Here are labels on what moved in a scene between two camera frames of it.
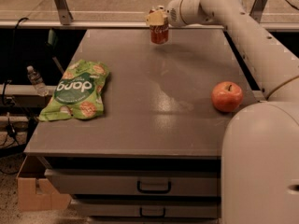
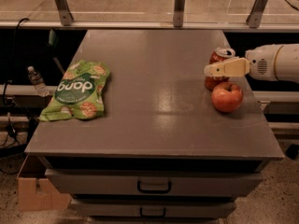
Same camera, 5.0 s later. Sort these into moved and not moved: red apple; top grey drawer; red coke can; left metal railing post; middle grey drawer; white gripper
Moved: red coke can; white gripper
Not moved: middle grey drawer; red apple; left metal railing post; top grey drawer
